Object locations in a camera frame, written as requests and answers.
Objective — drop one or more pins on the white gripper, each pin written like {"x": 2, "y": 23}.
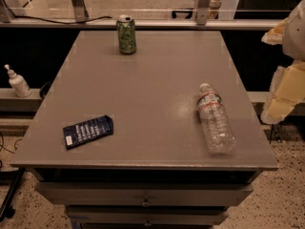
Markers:
{"x": 295, "y": 37}

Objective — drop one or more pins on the clear plastic water bottle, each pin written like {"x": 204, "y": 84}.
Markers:
{"x": 215, "y": 122}

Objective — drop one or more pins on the white pump dispenser bottle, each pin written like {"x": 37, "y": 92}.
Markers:
{"x": 18, "y": 83}

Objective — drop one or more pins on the grey drawer cabinet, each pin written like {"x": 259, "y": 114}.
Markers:
{"x": 151, "y": 97}

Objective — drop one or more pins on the green soda can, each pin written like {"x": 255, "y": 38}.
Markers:
{"x": 126, "y": 34}

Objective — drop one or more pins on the dark blue snack packet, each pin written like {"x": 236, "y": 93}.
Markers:
{"x": 87, "y": 131}

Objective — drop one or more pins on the lower drawer with knob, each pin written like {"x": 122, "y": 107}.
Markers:
{"x": 145, "y": 216}

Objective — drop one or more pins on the drawer with knob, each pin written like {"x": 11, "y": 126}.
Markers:
{"x": 143, "y": 194}
{"x": 145, "y": 216}

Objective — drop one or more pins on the upper drawer with knob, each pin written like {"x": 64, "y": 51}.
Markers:
{"x": 143, "y": 194}

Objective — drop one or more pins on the black stand leg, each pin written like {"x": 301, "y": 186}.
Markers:
{"x": 13, "y": 179}

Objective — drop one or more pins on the metal frame post right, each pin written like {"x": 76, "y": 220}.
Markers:
{"x": 202, "y": 12}

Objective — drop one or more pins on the metal frame post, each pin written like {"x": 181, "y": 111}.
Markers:
{"x": 80, "y": 12}
{"x": 202, "y": 12}

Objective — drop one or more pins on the metal frame post left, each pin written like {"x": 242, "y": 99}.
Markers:
{"x": 80, "y": 12}

